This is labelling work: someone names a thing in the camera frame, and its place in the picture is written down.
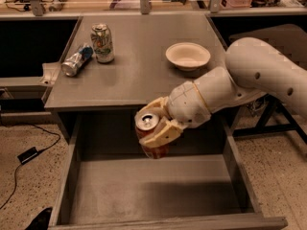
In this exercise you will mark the black power adapter with cable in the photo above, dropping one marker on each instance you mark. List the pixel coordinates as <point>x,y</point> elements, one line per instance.
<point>27,156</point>

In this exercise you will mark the open grey top drawer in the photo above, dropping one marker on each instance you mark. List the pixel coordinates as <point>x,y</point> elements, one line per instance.
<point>108,183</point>

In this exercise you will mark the black object bottom left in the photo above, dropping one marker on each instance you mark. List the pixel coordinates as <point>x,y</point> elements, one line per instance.
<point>41,221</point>

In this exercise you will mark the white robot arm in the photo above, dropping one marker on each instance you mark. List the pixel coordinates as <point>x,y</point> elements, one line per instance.
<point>219,90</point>

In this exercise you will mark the white paper bowl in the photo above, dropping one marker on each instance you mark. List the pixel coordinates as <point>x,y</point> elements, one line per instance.
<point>187,56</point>

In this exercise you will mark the white rounded gripper body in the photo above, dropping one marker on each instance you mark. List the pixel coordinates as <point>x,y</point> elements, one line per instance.
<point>188,105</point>

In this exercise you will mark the green white soda can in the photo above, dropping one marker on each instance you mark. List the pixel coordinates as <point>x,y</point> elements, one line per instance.
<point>102,42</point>

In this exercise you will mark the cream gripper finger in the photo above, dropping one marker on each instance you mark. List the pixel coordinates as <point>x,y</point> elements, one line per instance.
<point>164,133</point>
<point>157,106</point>

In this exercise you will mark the blue silver can lying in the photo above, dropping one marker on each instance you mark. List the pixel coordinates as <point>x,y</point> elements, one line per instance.
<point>72,65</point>

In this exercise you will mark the grey cabinet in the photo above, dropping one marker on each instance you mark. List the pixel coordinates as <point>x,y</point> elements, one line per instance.
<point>140,71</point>

